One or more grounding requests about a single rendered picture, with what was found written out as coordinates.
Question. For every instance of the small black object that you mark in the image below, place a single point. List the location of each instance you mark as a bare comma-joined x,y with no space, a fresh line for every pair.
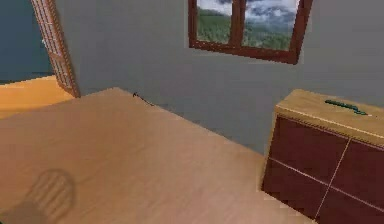
138,97

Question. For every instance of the brown framed window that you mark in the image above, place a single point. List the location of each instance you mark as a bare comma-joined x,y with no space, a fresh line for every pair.
238,26

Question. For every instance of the dark red chest of drawers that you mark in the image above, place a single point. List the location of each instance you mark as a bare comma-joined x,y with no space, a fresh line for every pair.
320,160

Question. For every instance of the brown slatted room door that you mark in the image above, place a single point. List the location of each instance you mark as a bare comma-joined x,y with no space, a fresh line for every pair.
56,50

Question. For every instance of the green flat object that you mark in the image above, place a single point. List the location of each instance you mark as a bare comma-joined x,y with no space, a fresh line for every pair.
345,106

